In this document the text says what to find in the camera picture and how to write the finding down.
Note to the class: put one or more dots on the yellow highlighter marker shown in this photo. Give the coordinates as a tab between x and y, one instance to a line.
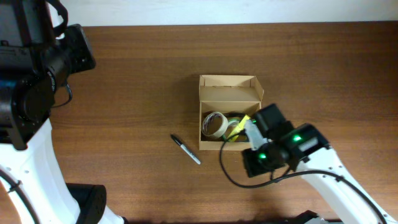
243	122

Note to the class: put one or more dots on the cardboard box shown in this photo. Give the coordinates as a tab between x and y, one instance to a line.
227	94

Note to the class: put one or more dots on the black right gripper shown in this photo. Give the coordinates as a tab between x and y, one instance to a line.
254	121

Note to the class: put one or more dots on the black ballpoint pen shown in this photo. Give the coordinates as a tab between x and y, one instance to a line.
234	115

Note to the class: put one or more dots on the black sharpie marker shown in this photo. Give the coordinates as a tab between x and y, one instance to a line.
185	149

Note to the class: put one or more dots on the white masking tape roll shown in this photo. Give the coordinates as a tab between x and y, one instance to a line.
214	125

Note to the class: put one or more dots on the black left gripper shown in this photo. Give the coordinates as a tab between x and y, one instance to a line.
79	47

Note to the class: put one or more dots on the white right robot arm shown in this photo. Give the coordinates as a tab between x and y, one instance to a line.
276	143

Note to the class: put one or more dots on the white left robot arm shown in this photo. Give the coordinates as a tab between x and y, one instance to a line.
39	51

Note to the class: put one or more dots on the green tape roll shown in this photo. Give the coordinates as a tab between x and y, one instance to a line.
234	126

